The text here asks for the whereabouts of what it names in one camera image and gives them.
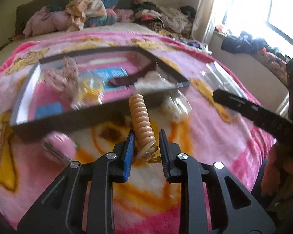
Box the pink fluffy hair clip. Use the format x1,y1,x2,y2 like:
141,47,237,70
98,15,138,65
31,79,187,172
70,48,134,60
42,132,77,164

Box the blue small box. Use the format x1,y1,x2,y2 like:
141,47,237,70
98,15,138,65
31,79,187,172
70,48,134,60
35,102,64,119

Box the beige spiral hair tie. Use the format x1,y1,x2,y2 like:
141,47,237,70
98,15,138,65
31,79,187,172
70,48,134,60
128,93,162,164

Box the white bead clips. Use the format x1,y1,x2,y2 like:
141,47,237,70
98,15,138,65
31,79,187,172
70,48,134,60
161,90,192,124

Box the yellow rings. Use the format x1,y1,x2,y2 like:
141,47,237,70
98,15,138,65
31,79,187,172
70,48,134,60
70,76,106,110

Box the pink dotted fabric bow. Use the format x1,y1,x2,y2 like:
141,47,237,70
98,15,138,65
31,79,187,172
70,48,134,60
43,57,78,99

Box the white cloud claw clip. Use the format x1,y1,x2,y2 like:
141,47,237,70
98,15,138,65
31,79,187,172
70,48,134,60
133,71,175,92

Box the dark red comb hair clip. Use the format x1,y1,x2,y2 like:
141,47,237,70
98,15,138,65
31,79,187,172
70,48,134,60
108,61,158,87

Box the person's right hand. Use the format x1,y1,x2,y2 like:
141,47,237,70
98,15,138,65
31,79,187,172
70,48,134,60
261,142,293,200

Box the dark clothes on windowsill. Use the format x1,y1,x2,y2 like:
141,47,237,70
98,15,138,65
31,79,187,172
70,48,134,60
221,31,290,62

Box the pink cartoon bear blanket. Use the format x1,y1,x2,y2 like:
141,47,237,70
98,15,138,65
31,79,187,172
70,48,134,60
0,31,274,233

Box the clear plastic packet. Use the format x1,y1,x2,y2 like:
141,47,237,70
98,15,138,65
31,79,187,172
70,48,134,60
205,62,248,99

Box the laundry basket with clothes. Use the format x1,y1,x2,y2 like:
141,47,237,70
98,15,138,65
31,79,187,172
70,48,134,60
174,37,212,55

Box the cream curtain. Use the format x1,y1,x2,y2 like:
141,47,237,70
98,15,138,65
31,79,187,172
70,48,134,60
191,0,215,44

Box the grey cardboard box tray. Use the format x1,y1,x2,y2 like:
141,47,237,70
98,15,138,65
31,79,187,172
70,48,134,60
10,47,189,142

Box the clothes pile on bed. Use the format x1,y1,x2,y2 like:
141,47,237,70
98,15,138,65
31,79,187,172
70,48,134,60
132,0,196,39

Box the beige bed sheet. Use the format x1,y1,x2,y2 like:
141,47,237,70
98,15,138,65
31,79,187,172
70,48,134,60
0,23,158,66

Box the pink pyjama pile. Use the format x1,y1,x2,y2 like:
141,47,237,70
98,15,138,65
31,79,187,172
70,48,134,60
23,6,70,38

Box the teal floral pillow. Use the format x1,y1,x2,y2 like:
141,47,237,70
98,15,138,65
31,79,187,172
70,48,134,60
85,0,119,27

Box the orange floral cloth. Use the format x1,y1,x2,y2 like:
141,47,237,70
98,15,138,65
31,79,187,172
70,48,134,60
65,0,101,32

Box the dark grey headboard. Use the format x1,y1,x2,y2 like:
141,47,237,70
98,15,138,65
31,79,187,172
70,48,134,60
15,0,133,35

